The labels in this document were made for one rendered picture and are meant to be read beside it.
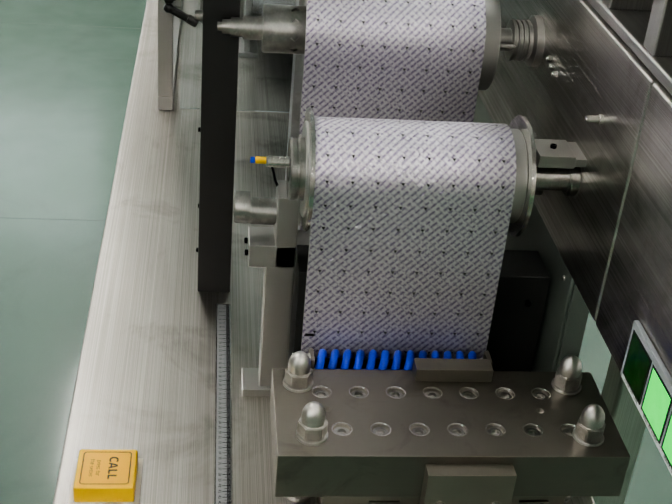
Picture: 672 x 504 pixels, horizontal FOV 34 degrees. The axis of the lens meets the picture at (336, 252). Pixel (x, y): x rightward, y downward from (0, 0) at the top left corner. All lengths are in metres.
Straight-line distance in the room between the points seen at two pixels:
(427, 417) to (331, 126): 0.36
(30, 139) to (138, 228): 2.48
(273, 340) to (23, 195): 2.56
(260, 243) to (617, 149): 0.45
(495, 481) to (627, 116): 0.42
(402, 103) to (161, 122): 0.89
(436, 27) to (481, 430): 0.52
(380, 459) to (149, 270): 0.67
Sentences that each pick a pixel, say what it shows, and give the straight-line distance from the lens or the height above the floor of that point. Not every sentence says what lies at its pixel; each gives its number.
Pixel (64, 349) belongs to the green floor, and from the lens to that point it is 3.16.
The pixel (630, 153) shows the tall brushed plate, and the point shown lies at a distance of 1.23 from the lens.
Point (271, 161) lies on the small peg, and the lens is 1.30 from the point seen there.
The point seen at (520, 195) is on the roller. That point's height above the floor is 1.25.
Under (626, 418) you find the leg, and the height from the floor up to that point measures 0.82.
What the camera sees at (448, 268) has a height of 1.15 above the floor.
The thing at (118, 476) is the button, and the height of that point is 0.92.
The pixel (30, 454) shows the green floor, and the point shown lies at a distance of 2.83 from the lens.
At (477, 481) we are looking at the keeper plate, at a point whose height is 1.01.
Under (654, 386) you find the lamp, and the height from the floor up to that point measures 1.20.
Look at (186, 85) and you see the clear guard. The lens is 2.33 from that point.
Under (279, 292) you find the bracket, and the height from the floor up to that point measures 1.06.
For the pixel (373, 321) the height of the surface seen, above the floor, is 1.08.
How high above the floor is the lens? 1.83
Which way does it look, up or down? 30 degrees down
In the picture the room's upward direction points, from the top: 5 degrees clockwise
